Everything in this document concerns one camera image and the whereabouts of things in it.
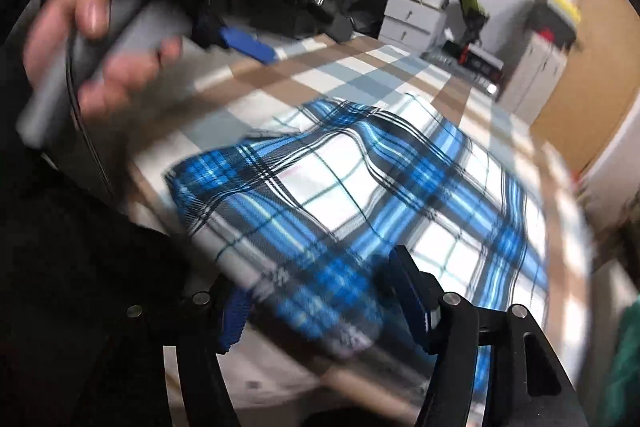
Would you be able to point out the blue plaid shirt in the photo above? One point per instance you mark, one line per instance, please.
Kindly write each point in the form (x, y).
(350, 187)

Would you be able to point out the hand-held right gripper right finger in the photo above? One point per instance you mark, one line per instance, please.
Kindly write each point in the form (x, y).
(410, 292)

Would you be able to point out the person's left hand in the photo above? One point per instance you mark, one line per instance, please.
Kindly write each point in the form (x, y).
(52, 37)

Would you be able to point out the green bag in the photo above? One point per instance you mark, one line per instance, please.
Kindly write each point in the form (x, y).
(472, 14)

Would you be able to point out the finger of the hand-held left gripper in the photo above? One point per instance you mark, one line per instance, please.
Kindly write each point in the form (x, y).
(247, 44)

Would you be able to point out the green folded cloth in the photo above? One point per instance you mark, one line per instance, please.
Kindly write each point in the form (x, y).
(622, 372)

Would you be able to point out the white cabinet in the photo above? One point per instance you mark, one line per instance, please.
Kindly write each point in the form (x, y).
(535, 77)

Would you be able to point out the black red-logo shoe box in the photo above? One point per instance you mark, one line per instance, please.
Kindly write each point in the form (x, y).
(550, 32)

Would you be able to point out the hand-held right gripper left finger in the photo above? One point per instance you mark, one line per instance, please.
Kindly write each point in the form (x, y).
(232, 317)

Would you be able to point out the checkered bed sheet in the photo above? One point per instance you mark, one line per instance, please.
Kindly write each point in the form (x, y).
(350, 72)

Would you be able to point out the black bag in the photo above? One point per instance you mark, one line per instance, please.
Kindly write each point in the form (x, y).
(362, 19)

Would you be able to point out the wooden door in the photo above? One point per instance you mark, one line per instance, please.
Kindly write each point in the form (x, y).
(590, 82)

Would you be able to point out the white desk with drawers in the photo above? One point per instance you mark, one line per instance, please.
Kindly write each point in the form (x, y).
(410, 12)

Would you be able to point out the black shoe box red stripe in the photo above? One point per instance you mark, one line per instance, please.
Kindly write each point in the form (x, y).
(475, 59)

